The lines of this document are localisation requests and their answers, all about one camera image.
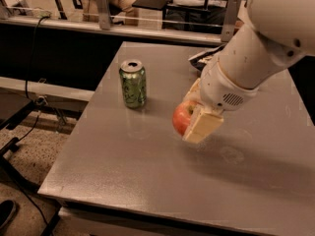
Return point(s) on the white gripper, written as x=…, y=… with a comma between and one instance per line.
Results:
x=219, y=88

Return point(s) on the red apple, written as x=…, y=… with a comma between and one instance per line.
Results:
x=182, y=115

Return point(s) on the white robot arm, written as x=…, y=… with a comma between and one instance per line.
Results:
x=277, y=34

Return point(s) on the green soda can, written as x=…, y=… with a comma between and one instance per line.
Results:
x=133, y=83

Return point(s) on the blue chip bag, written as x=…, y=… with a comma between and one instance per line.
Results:
x=201, y=59

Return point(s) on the black chair seat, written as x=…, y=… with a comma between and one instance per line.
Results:
x=150, y=4

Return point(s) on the metal railing with posts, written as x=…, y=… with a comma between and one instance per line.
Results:
x=154, y=32

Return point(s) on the seated person in khaki pants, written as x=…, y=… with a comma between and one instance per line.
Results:
x=90, y=12

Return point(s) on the black shoe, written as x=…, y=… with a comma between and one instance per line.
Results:
x=7, y=210

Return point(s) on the black desk frame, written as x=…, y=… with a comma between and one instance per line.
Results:
x=11, y=117

